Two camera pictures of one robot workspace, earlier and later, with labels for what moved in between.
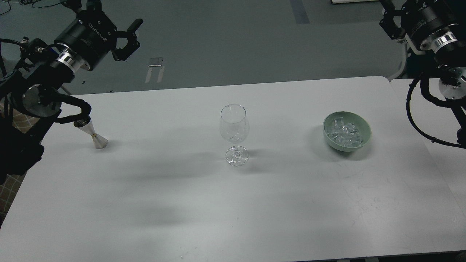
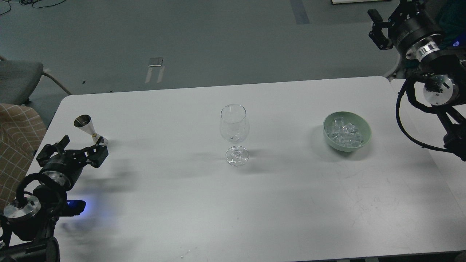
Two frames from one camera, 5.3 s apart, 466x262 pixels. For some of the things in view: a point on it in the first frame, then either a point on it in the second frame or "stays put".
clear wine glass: [234, 125] stays put
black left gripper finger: [119, 54] → [95, 155]
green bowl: [346, 131] stays put
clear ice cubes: [344, 134] stays put
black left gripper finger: [131, 30] → [46, 153]
